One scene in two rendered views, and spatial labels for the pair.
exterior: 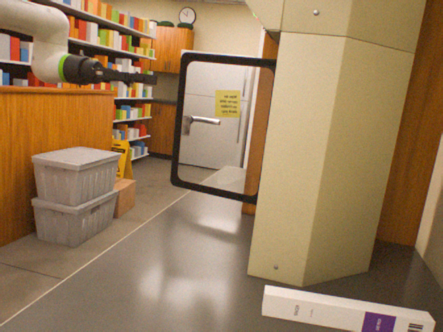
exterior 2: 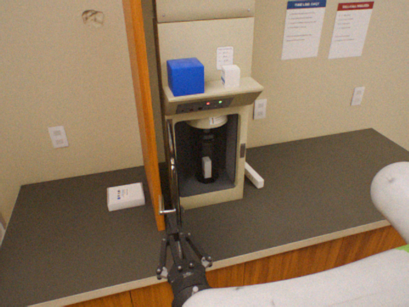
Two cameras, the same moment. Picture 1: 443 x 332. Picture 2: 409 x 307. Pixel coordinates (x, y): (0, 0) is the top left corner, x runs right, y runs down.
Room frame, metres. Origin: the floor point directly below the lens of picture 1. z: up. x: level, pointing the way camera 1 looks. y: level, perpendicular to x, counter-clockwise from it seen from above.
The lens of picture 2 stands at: (1.37, 0.81, 1.89)
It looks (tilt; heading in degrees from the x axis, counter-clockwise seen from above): 32 degrees down; 242
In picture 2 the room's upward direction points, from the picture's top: 1 degrees counter-clockwise
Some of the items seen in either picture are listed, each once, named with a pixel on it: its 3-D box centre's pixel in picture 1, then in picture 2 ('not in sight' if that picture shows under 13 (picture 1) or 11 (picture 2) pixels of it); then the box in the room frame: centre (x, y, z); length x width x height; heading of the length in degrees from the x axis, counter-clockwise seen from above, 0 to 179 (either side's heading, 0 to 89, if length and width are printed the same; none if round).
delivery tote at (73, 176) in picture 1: (79, 174); not in sight; (2.84, 1.12, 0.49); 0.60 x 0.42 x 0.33; 167
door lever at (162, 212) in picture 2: not in sight; (166, 204); (1.10, 0.07, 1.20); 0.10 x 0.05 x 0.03; 69
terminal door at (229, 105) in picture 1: (222, 128); (174, 191); (1.05, 0.01, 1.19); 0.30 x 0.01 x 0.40; 69
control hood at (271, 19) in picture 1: (265, 18); (212, 100); (0.85, -0.06, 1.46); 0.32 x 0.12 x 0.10; 167
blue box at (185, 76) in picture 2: not in sight; (185, 76); (0.94, -0.08, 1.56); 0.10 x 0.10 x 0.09; 77
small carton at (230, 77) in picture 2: not in sight; (230, 76); (0.80, -0.04, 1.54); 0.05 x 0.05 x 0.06; 71
